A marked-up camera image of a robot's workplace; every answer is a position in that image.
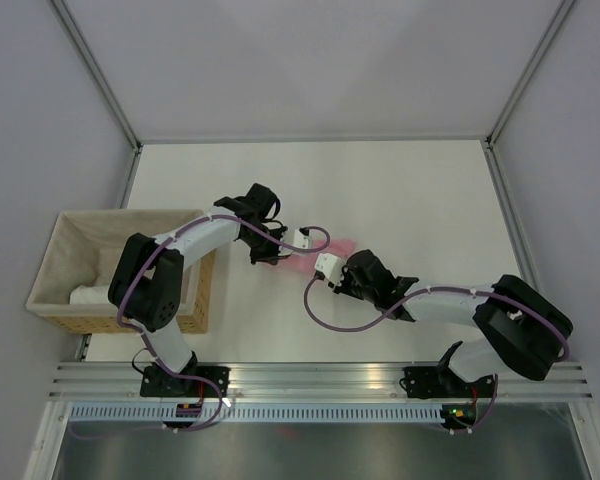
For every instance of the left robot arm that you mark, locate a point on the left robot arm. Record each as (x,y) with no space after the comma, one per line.
(146,285)

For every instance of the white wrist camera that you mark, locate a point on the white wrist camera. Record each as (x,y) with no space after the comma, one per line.
(329,268)
(301,241)

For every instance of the aluminium frame post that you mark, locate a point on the aluminium frame post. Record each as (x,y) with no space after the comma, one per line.
(557,22)
(78,40)

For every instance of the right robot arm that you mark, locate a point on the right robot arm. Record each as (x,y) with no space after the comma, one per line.
(521,331)

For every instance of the aluminium frame post left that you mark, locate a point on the aluminium frame post left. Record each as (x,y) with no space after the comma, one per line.
(78,40)

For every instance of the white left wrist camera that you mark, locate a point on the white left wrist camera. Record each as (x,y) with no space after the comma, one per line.
(301,241)

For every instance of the aluminium frame post right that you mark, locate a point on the aluminium frame post right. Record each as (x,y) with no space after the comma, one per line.
(557,22)

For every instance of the wicker basket with liner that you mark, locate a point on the wicker basket with liner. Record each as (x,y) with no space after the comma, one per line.
(84,249)

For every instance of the aluminium mounting rail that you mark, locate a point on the aluminium mounting rail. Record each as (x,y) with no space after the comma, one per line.
(308,382)

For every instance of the white slotted cable duct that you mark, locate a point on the white slotted cable duct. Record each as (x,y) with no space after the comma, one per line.
(262,412)

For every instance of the pink t shirt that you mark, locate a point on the pink t shirt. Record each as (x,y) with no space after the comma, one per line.
(304,264)

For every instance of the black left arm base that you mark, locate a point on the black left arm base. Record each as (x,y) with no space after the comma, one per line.
(156,383)

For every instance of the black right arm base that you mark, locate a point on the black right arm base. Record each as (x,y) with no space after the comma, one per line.
(429,382)

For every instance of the rolled white t shirt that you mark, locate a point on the rolled white t shirt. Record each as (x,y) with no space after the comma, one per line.
(89,295)

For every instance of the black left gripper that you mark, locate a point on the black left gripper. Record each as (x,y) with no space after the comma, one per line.
(272,258)

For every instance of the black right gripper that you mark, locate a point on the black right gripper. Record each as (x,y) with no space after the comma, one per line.
(343,286)

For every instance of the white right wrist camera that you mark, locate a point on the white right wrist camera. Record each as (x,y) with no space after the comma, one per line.
(329,268)

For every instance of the aluminium frame rail back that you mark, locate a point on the aluminium frame rail back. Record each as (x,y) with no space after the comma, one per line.
(313,138)

